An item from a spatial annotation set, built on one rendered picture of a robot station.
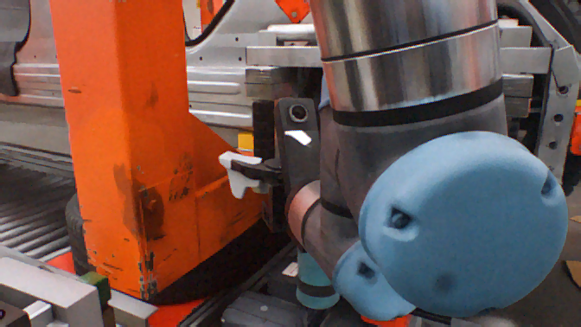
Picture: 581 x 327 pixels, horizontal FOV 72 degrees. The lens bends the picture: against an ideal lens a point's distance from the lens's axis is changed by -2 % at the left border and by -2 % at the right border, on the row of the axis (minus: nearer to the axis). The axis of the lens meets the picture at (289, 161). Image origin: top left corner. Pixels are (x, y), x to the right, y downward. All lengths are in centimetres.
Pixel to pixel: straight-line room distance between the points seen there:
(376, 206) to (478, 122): 5
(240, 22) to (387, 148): 106
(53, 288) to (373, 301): 28
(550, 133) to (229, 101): 81
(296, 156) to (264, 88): 20
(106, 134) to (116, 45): 15
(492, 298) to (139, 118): 64
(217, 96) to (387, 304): 99
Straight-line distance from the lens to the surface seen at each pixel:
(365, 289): 30
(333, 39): 17
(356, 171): 18
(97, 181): 81
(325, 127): 30
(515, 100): 54
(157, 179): 78
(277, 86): 63
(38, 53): 194
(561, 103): 76
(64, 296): 41
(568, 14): 84
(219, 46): 125
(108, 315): 68
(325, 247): 34
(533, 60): 56
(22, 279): 46
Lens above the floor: 98
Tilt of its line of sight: 16 degrees down
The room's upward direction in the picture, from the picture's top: straight up
